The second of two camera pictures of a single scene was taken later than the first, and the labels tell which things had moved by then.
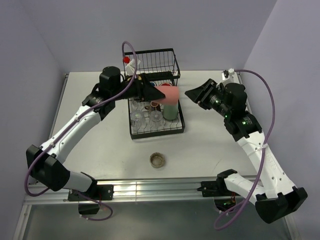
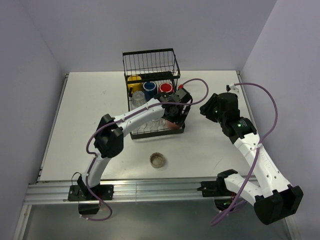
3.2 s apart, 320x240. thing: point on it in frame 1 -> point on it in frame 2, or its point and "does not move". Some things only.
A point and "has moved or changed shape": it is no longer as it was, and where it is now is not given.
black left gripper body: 133,91 -> 177,118
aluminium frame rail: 135,190 does not move
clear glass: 138,118 has moved or changed shape
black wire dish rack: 152,118 does not move
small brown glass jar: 157,160 does not move
